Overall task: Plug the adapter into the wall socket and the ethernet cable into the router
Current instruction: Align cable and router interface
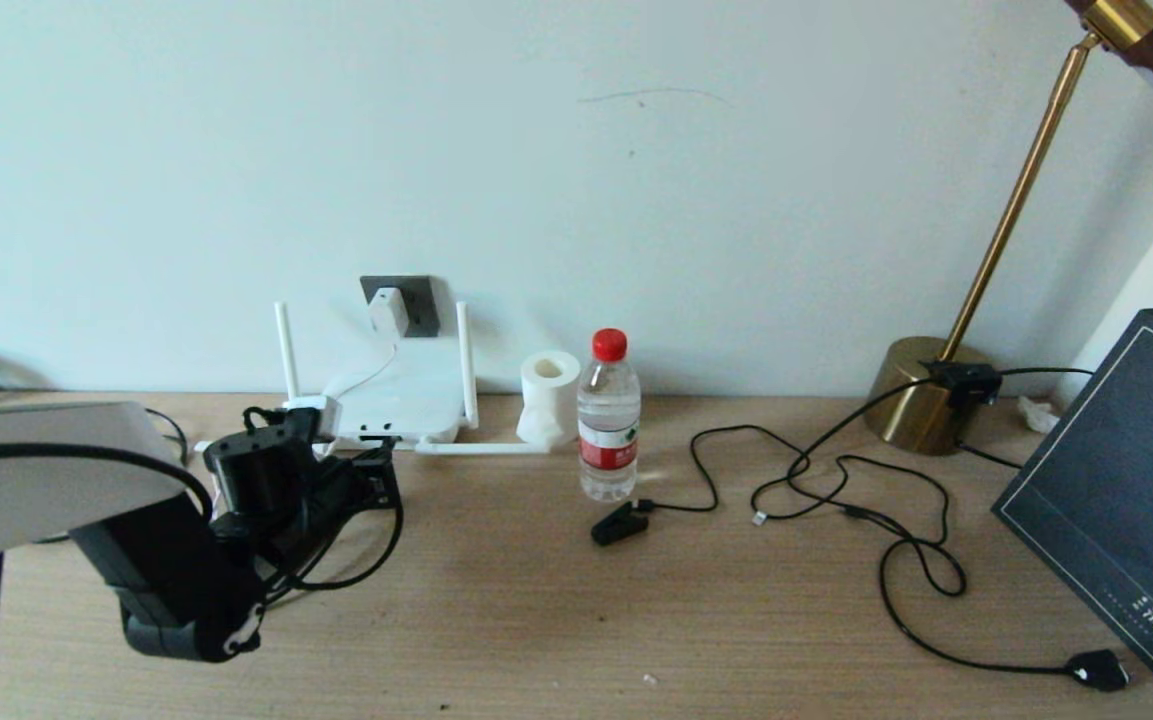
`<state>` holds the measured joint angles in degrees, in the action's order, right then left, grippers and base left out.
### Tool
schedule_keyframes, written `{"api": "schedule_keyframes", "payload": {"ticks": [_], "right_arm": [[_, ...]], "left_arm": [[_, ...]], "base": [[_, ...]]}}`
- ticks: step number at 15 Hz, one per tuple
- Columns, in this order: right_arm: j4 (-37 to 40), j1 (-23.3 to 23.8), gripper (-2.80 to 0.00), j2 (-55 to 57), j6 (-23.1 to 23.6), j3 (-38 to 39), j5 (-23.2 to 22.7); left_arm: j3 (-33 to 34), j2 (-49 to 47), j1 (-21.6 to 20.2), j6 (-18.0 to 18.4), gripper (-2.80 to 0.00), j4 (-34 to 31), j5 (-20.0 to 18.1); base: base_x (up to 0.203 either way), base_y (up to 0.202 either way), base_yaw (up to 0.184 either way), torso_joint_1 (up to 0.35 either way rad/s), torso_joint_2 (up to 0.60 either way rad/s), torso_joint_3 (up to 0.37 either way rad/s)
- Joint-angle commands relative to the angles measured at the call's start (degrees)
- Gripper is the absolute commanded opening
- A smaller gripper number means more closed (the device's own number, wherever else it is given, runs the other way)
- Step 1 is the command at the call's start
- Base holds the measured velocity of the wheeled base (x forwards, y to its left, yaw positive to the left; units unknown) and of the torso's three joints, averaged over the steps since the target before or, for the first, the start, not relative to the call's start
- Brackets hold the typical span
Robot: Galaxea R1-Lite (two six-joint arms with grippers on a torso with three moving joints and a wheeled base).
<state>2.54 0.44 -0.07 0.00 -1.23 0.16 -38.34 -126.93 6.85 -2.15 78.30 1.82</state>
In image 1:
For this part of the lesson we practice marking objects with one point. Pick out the brass desk lamp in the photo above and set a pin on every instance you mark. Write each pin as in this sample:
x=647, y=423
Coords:
x=918, y=400

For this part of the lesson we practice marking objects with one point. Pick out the grey wall socket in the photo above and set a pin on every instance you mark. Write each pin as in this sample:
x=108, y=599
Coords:
x=424, y=305

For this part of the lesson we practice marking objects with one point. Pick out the black inline switch box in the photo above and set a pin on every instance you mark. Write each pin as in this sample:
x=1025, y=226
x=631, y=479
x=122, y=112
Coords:
x=963, y=383

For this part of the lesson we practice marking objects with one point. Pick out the white power adapter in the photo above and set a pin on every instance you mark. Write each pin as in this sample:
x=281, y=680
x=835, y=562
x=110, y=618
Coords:
x=388, y=312

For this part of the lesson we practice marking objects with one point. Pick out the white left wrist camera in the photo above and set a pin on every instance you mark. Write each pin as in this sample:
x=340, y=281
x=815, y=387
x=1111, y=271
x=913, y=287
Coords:
x=321, y=410

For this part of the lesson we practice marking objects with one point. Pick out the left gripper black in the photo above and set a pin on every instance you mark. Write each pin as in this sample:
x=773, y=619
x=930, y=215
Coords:
x=336, y=495

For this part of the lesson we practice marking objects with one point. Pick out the white toilet paper roll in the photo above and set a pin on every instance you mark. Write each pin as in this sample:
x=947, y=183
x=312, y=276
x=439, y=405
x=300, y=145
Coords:
x=548, y=400

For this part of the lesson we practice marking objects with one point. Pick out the crumpled white tissue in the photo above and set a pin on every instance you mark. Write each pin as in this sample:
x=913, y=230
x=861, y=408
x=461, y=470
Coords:
x=1036, y=415

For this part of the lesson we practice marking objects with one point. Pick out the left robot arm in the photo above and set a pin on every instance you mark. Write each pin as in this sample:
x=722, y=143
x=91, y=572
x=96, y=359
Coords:
x=36, y=480

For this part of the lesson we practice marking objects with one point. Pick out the red-capped water bottle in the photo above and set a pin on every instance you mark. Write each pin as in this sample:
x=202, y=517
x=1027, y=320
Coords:
x=608, y=440

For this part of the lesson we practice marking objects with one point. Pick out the white router with antennas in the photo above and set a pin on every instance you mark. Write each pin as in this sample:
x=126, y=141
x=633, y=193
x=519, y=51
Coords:
x=416, y=405

